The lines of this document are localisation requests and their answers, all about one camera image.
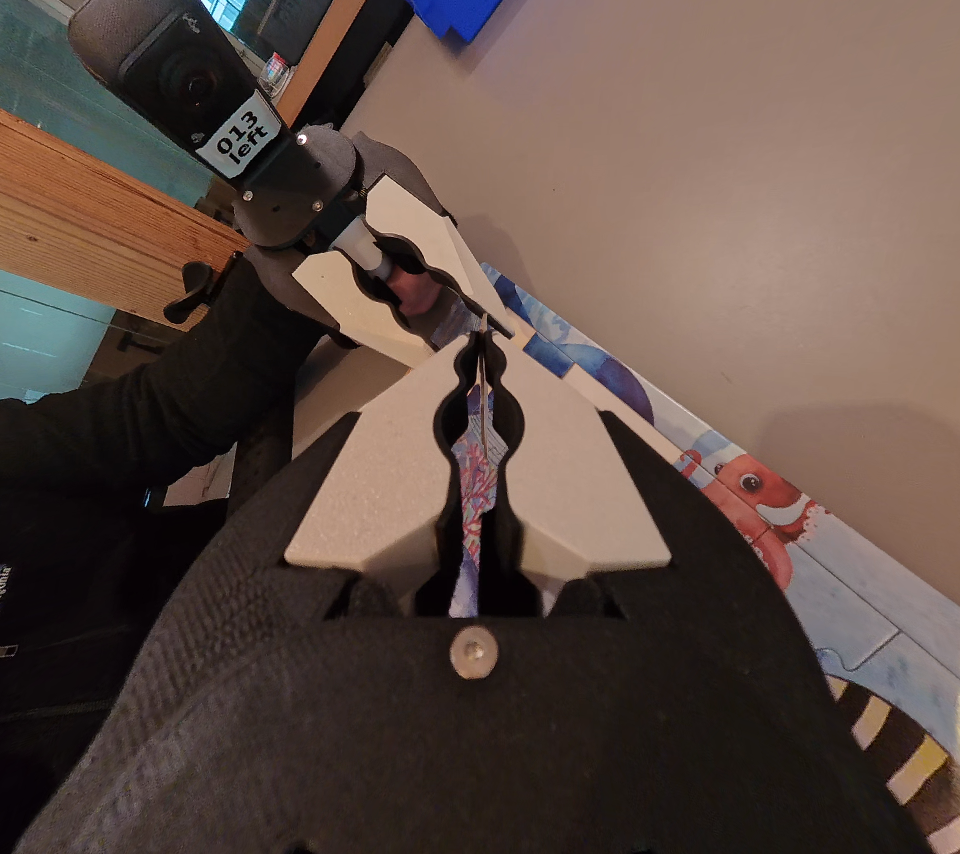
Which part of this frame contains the dark blue striped puzzle piece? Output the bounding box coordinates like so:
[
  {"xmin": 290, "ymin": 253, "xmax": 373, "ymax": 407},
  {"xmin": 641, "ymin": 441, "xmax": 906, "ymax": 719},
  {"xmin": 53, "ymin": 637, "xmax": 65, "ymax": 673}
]
[{"xmin": 476, "ymin": 312, "xmax": 500, "ymax": 467}]

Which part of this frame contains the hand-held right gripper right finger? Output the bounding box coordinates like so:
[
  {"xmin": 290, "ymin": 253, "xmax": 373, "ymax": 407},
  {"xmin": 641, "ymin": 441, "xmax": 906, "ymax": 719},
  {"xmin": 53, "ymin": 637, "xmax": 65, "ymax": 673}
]
[{"xmin": 482, "ymin": 331, "xmax": 672, "ymax": 611}]

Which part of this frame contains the person's left hand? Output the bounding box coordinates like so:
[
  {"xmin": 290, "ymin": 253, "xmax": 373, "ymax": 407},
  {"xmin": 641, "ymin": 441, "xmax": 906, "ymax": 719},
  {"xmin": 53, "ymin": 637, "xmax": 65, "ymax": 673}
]
[{"xmin": 388, "ymin": 271, "xmax": 441, "ymax": 317}]

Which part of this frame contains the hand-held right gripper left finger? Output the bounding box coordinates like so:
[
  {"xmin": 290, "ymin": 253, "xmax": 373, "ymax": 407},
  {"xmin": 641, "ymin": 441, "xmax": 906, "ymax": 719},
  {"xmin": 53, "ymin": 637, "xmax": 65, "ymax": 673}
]
[{"xmin": 282, "ymin": 331, "xmax": 479, "ymax": 611}]

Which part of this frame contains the sea animals jigsaw puzzle board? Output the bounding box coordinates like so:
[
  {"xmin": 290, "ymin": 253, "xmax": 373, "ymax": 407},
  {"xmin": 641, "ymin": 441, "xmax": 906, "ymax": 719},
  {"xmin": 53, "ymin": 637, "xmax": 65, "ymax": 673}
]
[{"xmin": 448, "ymin": 261, "xmax": 960, "ymax": 854}]

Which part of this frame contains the wooden edged table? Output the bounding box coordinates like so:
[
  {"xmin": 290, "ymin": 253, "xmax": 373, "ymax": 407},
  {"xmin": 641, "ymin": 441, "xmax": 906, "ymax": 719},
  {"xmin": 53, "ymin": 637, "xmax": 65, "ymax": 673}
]
[{"xmin": 277, "ymin": 0, "xmax": 389, "ymax": 129}]

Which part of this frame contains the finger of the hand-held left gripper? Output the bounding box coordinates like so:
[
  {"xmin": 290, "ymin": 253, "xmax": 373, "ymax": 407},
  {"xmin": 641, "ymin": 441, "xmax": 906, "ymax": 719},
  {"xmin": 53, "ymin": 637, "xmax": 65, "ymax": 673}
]
[
  {"xmin": 291, "ymin": 248, "xmax": 447, "ymax": 371},
  {"xmin": 362, "ymin": 173, "xmax": 520, "ymax": 339}
]

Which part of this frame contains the white crumpled paper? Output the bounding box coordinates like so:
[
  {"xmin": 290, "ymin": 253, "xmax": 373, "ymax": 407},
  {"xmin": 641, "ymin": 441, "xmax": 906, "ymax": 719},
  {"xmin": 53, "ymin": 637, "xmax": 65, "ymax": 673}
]
[{"xmin": 161, "ymin": 452, "xmax": 235, "ymax": 508}]

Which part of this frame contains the person's left forearm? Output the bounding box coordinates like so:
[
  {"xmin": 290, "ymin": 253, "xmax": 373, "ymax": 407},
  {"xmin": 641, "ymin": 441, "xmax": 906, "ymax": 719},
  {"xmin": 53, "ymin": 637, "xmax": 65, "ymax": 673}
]
[{"xmin": 0, "ymin": 261, "xmax": 325, "ymax": 495}]

